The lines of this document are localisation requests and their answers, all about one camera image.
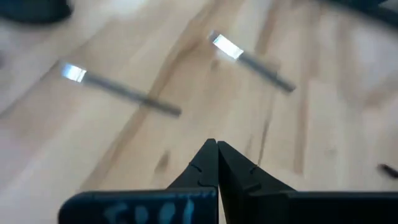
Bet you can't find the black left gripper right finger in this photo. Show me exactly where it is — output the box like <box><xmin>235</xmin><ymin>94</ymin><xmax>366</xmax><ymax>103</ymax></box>
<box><xmin>218</xmin><ymin>140</ymin><xmax>398</xmax><ymax>224</ymax></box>

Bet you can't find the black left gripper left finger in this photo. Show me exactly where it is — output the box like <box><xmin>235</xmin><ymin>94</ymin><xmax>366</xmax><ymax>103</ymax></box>
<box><xmin>57</xmin><ymin>138</ymin><xmax>219</xmax><ymax>224</ymax></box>

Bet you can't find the thin dark makeup brush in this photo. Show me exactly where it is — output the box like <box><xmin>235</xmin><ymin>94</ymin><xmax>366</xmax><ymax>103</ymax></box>
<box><xmin>59</xmin><ymin>61</ymin><xmax>183</xmax><ymax>118</ymax></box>
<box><xmin>207</xmin><ymin>29</ymin><xmax>297</xmax><ymax>94</ymax></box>
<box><xmin>377</xmin><ymin>163</ymin><xmax>398</xmax><ymax>180</ymax></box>

